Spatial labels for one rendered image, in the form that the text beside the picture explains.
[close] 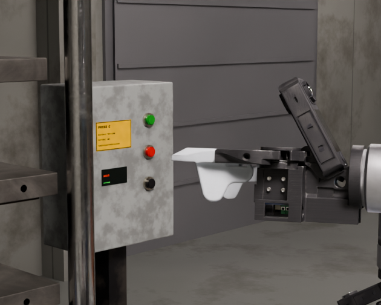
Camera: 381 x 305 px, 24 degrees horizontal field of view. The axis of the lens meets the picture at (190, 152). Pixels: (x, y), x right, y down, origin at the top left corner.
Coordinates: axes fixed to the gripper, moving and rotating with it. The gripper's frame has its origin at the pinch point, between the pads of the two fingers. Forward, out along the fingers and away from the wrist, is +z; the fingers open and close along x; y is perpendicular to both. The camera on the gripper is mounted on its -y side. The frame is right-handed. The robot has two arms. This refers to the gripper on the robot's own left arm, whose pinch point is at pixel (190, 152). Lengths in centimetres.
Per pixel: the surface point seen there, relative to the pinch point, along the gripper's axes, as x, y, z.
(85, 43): 74, -22, 46
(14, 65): 70, -17, 60
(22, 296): 74, 33, 59
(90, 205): 80, 13, 46
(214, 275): 466, 83, 119
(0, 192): 67, 10, 61
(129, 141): 104, -2, 47
